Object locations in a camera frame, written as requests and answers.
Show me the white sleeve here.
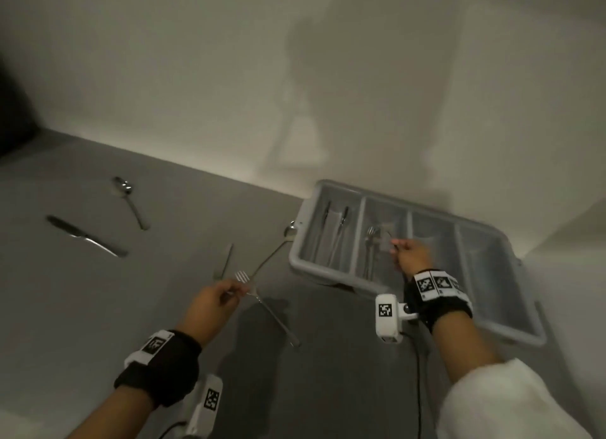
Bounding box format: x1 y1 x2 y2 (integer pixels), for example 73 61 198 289
435 358 593 439

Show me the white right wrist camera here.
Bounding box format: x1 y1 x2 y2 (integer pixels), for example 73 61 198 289
375 294 420 344

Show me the long-handled silver spoon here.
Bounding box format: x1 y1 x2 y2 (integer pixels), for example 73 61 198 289
250 220 298 280

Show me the short silver spoon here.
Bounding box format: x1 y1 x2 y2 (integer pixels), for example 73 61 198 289
112 176 151 231

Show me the black left wrist band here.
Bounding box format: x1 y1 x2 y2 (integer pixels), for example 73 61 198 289
114 329 204 409

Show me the person's left forearm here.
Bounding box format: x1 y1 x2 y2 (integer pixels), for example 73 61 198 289
66 386 158 439

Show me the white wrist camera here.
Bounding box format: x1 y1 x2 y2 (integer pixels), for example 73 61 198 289
375 294 420 344
184 374 223 439

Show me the person's right hand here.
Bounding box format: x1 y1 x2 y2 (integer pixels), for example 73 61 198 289
389 238 434 281

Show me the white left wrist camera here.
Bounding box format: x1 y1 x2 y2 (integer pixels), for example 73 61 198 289
184 374 223 439

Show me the silver utensil with dark tip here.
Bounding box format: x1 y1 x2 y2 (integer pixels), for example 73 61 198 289
331 206 351 269
322 203 340 267

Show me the black wrist band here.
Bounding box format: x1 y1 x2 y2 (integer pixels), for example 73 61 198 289
114 329 204 409
402 269 474 333

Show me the silver fork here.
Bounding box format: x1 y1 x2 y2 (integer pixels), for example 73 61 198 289
234 270 303 349
365 225 401 254
362 239 380 280

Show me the black cable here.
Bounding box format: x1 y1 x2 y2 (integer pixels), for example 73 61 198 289
401 330 425 439

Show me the silver table knife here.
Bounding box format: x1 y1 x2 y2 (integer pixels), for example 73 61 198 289
46 215 129 259

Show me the person's left hand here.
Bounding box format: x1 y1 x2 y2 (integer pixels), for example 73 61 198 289
181 280 252 346

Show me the grey plastic cutlery tray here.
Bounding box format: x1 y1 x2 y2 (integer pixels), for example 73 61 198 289
288 179 548 348

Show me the black right wrist band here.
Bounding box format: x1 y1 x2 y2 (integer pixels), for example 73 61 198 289
402 269 474 333

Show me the person's right forearm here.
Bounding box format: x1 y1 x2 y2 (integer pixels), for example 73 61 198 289
430 312 503 389

